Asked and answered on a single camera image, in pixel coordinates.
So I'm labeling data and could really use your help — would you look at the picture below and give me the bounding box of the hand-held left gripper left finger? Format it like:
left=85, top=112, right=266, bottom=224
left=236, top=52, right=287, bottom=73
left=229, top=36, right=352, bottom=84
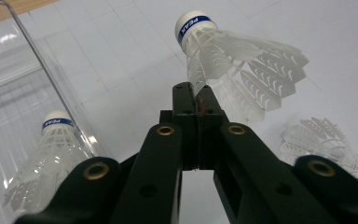
left=159, top=81, right=200, bottom=172

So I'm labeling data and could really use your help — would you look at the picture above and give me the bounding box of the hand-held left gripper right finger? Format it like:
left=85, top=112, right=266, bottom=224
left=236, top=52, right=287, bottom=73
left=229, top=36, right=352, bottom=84
left=195, top=84, right=230, bottom=171

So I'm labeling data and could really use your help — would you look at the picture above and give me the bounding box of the white shuttlecock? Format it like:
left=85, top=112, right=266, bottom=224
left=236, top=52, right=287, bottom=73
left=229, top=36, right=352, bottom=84
left=2, top=109, right=91, bottom=217
left=173, top=10, right=310, bottom=124
left=278, top=117, right=358, bottom=182

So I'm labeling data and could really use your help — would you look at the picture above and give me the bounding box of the clear plastic container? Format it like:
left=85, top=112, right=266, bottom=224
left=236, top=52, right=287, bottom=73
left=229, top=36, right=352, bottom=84
left=0, top=0, right=115, bottom=224

